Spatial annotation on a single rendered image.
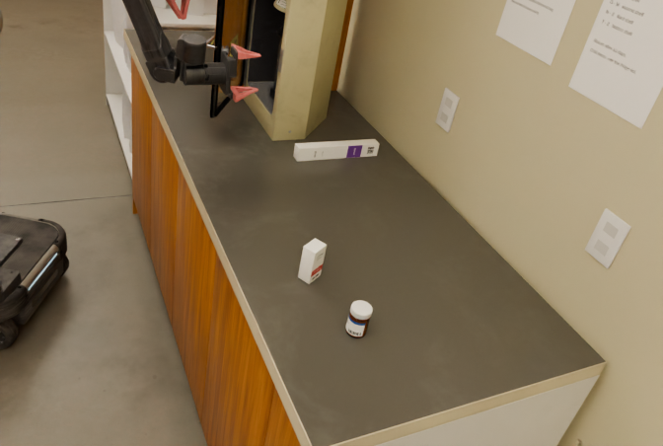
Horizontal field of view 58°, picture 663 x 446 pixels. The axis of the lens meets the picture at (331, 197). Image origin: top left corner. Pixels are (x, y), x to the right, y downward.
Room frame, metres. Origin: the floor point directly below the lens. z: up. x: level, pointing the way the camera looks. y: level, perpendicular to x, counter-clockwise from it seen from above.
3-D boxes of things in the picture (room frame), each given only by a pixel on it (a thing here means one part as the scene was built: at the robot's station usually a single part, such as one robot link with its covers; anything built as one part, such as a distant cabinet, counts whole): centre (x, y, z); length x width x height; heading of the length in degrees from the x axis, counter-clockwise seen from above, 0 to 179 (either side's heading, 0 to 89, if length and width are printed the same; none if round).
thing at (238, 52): (1.50, 0.30, 1.24); 0.09 x 0.07 x 0.07; 121
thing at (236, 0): (1.77, 0.40, 1.19); 0.30 x 0.01 x 0.40; 176
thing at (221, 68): (1.46, 0.36, 1.21); 0.07 x 0.07 x 0.10; 31
